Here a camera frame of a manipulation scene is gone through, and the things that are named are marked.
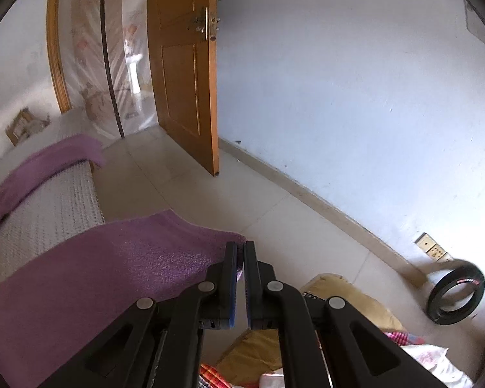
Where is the red plaid cloth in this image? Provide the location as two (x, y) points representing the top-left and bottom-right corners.
(384, 330), (426, 347)

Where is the white pink cloth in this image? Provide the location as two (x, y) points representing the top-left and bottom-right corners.
(400, 343), (475, 388)

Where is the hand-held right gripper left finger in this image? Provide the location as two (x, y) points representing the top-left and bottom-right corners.
(38, 242), (238, 388)

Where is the black ring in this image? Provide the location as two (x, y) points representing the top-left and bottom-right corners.
(426, 261), (485, 326)

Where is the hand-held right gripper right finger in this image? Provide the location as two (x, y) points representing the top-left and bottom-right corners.
(243, 240), (449, 388)

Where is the wooden door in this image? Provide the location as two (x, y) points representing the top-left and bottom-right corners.
(146, 0), (221, 177)

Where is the purple fleece garment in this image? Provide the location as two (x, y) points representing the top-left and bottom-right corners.
(0, 133), (247, 388)

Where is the black pole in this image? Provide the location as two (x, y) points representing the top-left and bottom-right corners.
(99, 0), (126, 138)

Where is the brown cardboard box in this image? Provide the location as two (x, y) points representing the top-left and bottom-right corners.
(6, 107), (49, 146)

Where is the metal door handle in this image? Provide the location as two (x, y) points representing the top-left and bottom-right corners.
(188, 6), (221, 43)

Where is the clear plastic door curtain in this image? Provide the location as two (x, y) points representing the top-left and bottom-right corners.
(60, 0), (158, 138)

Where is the yellow cloth sack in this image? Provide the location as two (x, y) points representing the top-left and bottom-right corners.
(216, 274), (405, 386)

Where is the wall socket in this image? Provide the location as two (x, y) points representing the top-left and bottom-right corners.
(414, 232), (453, 263)

